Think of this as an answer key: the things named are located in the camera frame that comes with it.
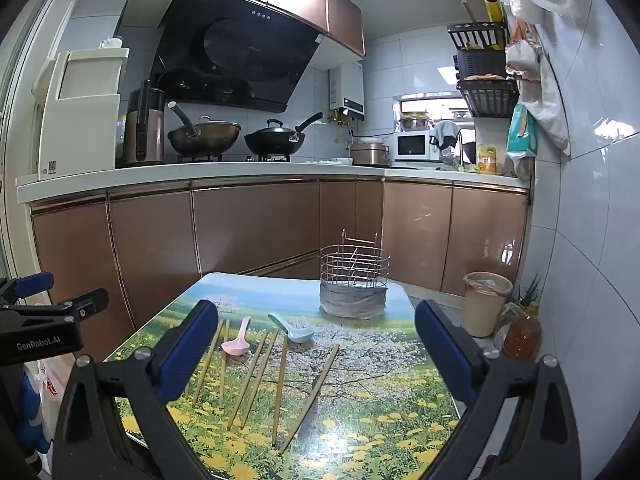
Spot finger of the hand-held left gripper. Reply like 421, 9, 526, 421
50, 287, 110, 321
0, 271, 55, 306

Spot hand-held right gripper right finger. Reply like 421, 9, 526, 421
414, 299, 596, 480

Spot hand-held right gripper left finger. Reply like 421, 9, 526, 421
52, 299, 221, 480

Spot pink plastic spoon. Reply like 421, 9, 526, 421
221, 316, 253, 358

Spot group of wooden chopsticks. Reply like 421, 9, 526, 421
192, 319, 341, 455

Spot wire utensil holder grey wrap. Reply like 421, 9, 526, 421
318, 228, 390, 320

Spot light blue plastic spoon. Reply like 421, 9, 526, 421
267, 312, 316, 345

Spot white bag red print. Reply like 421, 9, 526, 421
35, 357, 68, 401

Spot beige trash bin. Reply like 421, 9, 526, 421
460, 271, 515, 338

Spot crumpled clear plastic bag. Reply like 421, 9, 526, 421
495, 302, 523, 351

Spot amber oil bottle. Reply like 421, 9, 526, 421
501, 305, 543, 361

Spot green leafy vegetable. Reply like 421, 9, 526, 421
517, 274, 543, 311

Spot copper lower cabinets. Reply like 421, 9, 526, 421
30, 177, 531, 361

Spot cream white countertop appliance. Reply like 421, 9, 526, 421
31, 47, 131, 181

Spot white kitchen countertop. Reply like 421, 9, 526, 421
16, 161, 531, 205

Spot brown electric kettle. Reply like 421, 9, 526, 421
122, 80, 167, 167

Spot black gas stove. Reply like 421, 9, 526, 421
175, 152, 301, 164

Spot yellow cooking oil jug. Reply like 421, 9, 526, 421
477, 144, 499, 175

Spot bronze wok with lid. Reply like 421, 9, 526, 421
166, 101, 242, 157

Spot white microwave oven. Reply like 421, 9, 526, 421
391, 131, 433, 162

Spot rose gold rice cooker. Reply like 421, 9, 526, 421
349, 137, 392, 167

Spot black wok with lid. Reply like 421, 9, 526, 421
243, 111, 324, 157

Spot grey blue cloth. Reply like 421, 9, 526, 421
429, 120, 462, 151

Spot teal tissue pack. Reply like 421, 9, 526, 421
506, 102, 540, 161

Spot steel pot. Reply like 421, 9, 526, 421
399, 111, 432, 133

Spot kitchen window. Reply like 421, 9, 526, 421
392, 92, 476, 158

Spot white hanging plastic bag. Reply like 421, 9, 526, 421
519, 75, 572, 162

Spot white water heater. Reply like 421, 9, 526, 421
327, 61, 365, 122

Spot black range hood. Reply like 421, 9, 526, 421
150, 0, 326, 114

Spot orange white hanging bag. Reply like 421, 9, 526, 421
505, 19, 545, 82

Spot black wall rack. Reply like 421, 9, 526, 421
446, 22, 521, 118

